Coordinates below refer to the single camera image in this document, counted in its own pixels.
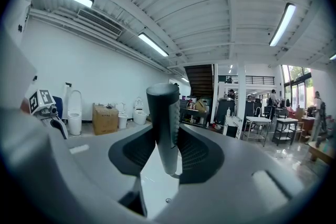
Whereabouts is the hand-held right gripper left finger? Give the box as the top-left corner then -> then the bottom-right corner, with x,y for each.
0,110 -> 158,224

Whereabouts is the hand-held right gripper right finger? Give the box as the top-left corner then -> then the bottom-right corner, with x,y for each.
154,124 -> 313,224

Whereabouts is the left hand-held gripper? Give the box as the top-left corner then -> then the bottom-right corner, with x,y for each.
28,89 -> 69,139

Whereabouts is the grey cylindrical tube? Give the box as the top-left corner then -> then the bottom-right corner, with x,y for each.
145,83 -> 181,176

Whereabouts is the white toilet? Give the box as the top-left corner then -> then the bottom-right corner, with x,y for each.
67,90 -> 82,136
117,102 -> 129,129
133,97 -> 148,125

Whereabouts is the brown cardboard box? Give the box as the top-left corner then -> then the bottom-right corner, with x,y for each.
92,103 -> 119,136

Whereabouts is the marble sample slab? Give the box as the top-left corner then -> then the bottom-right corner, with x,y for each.
223,115 -> 244,140

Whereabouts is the white table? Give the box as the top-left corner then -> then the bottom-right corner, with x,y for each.
245,116 -> 272,147

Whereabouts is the black cabinet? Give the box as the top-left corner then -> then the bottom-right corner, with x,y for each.
216,98 -> 236,126

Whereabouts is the person's white shirt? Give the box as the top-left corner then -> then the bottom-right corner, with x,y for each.
0,0 -> 38,113

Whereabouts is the small cardboard box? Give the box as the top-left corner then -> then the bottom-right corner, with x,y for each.
194,99 -> 208,113

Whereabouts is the wooden bench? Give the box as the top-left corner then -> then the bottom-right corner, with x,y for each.
307,140 -> 336,166

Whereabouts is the black balcony railing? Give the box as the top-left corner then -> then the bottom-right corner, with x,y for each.
219,75 -> 276,85

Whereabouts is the dark wooden staircase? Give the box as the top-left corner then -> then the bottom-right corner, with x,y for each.
183,64 -> 215,99

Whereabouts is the large glass window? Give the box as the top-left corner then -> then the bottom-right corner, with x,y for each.
282,65 -> 313,111

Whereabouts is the white ceiling air vent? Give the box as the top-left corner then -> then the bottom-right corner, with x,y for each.
77,8 -> 123,39

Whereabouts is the dark frame table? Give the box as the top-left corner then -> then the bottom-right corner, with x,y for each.
271,118 -> 300,146

